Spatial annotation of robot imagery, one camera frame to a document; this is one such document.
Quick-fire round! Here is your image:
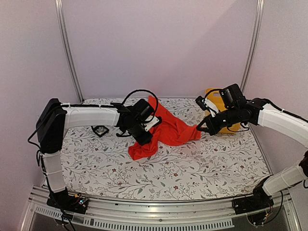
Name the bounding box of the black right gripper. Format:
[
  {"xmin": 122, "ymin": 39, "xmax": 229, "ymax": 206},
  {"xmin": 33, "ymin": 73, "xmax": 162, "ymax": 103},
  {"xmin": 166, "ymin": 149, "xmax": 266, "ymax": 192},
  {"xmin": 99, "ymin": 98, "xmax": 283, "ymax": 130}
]
[{"xmin": 197, "ymin": 106, "xmax": 240, "ymax": 136}]

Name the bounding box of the red t-shirt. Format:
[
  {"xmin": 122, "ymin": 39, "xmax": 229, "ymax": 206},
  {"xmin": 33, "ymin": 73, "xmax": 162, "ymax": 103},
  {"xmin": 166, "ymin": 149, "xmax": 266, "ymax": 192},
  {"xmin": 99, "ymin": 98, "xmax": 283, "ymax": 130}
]
[{"xmin": 128, "ymin": 96, "xmax": 201, "ymax": 160}]

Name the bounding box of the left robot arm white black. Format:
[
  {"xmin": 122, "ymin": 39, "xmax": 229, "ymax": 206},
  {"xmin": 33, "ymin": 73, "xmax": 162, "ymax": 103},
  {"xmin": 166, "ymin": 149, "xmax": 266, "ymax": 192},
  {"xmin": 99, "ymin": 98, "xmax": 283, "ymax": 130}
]
[{"xmin": 36, "ymin": 98, "xmax": 161, "ymax": 209}]

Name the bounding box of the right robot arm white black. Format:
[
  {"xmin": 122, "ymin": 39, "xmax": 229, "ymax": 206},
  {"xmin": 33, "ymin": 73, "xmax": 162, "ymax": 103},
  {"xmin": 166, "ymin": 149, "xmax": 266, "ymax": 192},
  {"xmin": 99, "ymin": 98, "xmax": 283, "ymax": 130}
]
[{"xmin": 195, "ymin": 84, "xmax": 308, "ymax": 210}]

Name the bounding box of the yellow plastic basket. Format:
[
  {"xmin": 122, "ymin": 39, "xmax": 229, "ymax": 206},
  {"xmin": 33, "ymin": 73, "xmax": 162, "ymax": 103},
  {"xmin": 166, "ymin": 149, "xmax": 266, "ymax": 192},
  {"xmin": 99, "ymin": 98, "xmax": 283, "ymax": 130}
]
[{"xmin": 207, "ymin": 91, "xmax": 241, "ymax": 134}]

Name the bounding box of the floral patterned table mat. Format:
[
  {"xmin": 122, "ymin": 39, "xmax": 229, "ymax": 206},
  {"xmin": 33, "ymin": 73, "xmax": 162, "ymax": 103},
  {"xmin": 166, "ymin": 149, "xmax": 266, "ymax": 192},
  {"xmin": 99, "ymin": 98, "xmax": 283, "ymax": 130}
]
[{"xmin": 47, "ymin": 97, "xmax": 272, "ymax": 201}]

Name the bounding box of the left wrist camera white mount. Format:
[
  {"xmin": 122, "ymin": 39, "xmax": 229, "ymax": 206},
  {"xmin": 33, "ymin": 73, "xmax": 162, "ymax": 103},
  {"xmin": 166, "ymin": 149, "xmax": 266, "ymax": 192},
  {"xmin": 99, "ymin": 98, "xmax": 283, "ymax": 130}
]
[{"xmin": 142, "ymin": 115, "xmax": 162, "ymax": 131}]

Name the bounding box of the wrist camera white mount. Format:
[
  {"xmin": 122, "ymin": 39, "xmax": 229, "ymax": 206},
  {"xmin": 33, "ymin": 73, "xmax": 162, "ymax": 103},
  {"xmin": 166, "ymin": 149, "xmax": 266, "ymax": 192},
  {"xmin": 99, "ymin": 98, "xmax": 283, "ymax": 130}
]
[
  {"xmin": 142, "ymin": 115, "xmax": 162, "ymax": 131},
  {"xmin": 195, "ymin": 96, "xmax": 219, "ymax": 117}
]

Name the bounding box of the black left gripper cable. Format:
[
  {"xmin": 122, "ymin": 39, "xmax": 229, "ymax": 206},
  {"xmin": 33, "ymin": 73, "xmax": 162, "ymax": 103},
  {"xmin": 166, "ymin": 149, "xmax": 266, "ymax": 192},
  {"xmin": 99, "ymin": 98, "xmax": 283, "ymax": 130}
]
[{"xmin": 116, "ymin": 89, "xmax": 159, "ymax": 137}]

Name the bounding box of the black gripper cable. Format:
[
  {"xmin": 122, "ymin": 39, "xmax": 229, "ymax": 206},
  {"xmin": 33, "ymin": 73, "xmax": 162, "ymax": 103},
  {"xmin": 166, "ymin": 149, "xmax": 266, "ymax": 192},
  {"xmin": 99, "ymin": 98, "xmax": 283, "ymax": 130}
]
[
  {"xmin": 116, "ymin": 89, "xmax": 159, "ymax": 137},
  {"xmin": 203, "ymin": 89, "xmax": 223, "ymax": 101}
]

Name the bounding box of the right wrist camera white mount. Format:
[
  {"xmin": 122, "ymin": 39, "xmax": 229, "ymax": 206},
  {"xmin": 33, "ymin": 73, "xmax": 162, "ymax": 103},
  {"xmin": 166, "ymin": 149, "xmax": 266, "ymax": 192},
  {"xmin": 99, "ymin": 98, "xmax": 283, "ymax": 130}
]
[{"xmin": 195, "ymin": 96, "xmax": 219, "ymax": 117}]

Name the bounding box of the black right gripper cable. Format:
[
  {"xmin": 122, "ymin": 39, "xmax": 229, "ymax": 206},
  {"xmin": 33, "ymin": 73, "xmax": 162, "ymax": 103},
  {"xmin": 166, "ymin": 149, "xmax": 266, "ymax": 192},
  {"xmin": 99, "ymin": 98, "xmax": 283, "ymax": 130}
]
[{"xmin": 203, "ymin": 89, "xmax": 223, "ymax": 101}]

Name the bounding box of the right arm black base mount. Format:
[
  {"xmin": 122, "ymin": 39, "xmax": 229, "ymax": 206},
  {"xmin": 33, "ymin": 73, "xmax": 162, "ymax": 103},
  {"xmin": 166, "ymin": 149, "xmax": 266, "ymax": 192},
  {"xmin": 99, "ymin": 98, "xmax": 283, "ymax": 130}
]
[{"xmin": 231, "ymin": 191, "xmax": 274, "ymax": 215}]

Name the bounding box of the aluminium front rail frame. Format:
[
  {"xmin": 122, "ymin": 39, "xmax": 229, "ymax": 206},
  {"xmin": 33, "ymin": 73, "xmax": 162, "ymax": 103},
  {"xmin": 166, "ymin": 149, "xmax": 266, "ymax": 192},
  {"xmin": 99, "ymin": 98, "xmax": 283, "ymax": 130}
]
[{"xmin": 21, "ymin": 186, "xmax": 303, "ymax": 231}]

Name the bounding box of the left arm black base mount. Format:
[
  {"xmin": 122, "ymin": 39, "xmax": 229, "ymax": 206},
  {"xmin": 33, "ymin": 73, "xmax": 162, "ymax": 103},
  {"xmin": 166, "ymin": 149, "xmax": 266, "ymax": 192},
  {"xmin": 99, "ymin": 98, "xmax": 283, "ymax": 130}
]
[{"xmin": 47, "ymin": 191, "xmax": 89, "ymax": 214}]

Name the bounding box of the left aluminium corner post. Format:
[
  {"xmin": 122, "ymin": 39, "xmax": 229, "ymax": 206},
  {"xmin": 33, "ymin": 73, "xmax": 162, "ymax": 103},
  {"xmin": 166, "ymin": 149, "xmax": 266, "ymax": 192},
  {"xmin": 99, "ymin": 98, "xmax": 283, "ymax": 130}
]
[{"xmin": 54, "ymin": 0, "xmax": 84, "ymax": 102}]

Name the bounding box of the aluminium corner post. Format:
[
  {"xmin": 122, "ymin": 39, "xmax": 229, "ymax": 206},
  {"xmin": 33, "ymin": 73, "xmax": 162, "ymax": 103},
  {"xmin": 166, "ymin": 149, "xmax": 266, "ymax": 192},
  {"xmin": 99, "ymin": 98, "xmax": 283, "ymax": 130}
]
[
  {"xmin": 240, "ymin": 0, "xmax": 265, "ymax": 91},
  {"xmin": 54, "ymin": 0, "xmax": 84, "ymax": 102}
]

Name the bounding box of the right aluminium corner post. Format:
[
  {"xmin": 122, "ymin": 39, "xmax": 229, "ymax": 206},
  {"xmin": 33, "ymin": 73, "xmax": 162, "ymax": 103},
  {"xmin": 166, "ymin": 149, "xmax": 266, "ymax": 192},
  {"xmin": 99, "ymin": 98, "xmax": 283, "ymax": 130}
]
[{"xmin": 240, "ymin": 0, "xmax": 265, "ymax": 91}]

